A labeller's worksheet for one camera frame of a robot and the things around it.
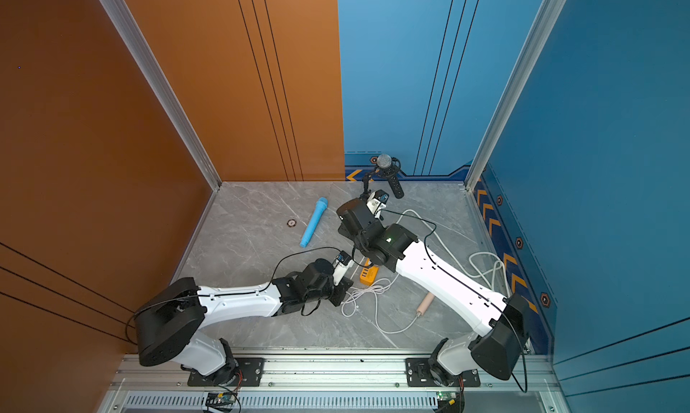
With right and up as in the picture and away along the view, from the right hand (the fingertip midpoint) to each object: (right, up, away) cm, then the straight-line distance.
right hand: (347, 220), depth 75 cm
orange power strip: (+7, -19, +14) cm, 25 cm away
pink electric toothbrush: (+25, -27, +9) cm, 38 cm away
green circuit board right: (+27, -47, -5) cm, 55 cm away
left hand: (+2, -19, +8) cm, 21 cm away
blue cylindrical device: (-12, +3, +33) cm, 35 cm away
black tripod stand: (+7, +10, +29) cm, 32 cm away
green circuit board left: (-35, -48, -3) cm, 60 cm away
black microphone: (+12, +18, +16) cm, 27 cm away
